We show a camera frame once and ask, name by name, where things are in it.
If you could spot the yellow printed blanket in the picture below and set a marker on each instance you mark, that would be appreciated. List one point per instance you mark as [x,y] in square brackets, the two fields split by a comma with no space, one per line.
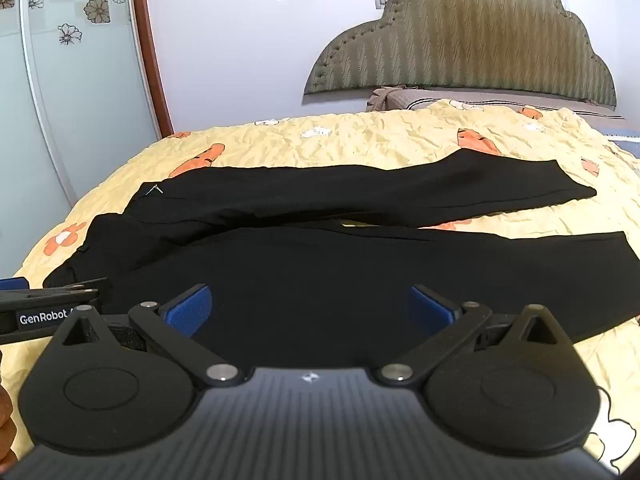
[350,140]

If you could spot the flower print wardrobe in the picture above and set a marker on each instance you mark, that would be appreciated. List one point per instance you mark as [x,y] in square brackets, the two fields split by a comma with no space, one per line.
[75,85]

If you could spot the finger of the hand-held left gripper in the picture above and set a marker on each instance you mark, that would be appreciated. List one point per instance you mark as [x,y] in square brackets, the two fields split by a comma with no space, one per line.
[75,290]

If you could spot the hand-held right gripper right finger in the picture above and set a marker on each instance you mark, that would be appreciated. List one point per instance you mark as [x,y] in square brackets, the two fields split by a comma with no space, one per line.
[431,306]

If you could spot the padded grey-brown headboard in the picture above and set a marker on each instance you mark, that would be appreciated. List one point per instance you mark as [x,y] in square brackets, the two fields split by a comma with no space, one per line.
[465,45]

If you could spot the striped grey pillow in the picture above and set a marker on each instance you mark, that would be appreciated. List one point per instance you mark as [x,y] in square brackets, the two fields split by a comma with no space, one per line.
[500,99]

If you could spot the person's left hand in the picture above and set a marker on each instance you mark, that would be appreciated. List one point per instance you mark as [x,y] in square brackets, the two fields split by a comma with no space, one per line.
[6,420]

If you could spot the black pants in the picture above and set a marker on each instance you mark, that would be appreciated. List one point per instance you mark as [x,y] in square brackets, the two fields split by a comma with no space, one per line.
[300,270]

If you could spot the light blue bed sheet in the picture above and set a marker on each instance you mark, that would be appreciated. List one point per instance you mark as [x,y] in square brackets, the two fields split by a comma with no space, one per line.
[627,147]

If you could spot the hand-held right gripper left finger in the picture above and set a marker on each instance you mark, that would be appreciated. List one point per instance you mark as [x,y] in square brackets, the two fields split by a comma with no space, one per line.
[190,306]

